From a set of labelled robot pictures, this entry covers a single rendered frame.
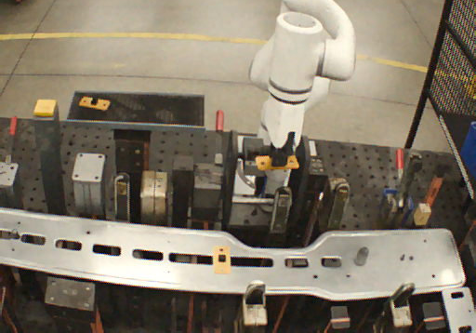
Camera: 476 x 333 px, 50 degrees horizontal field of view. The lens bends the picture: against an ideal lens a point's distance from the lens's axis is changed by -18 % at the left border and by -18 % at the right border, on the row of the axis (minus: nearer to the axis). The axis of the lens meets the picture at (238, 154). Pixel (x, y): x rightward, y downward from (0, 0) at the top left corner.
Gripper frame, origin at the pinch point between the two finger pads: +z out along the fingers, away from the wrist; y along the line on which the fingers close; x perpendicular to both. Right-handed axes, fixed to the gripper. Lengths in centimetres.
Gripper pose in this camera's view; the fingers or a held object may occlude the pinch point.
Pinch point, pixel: (278, 153)
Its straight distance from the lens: 122.6
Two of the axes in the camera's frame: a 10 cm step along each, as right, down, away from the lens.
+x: 9.8, -0.5, 2.0
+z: -0.9, 7.5, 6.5
